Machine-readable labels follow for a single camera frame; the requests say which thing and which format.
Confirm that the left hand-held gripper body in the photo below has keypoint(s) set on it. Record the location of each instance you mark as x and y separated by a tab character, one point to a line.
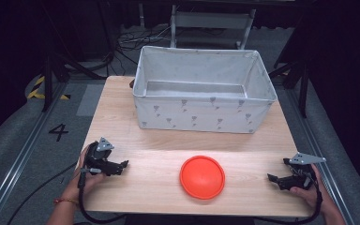
97	160

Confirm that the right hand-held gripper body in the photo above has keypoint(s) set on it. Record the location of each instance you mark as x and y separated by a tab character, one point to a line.
303	178

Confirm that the orange round plastic plate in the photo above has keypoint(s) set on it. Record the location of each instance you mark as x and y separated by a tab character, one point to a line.
202	177

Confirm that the white fabric storage box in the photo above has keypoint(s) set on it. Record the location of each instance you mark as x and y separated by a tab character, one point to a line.
200	115

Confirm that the person's right hand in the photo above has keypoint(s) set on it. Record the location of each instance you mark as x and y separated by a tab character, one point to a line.
315	195

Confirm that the person's left hand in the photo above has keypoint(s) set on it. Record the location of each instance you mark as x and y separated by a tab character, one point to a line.
80	182

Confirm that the black tripod stand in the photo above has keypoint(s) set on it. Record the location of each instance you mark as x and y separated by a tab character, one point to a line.
47	81
303	93

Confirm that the metal floor rail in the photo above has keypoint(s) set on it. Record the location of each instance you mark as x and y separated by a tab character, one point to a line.
322	162
22	157

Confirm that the grey metal frame stand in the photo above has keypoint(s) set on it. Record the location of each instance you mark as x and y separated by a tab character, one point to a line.
212	20

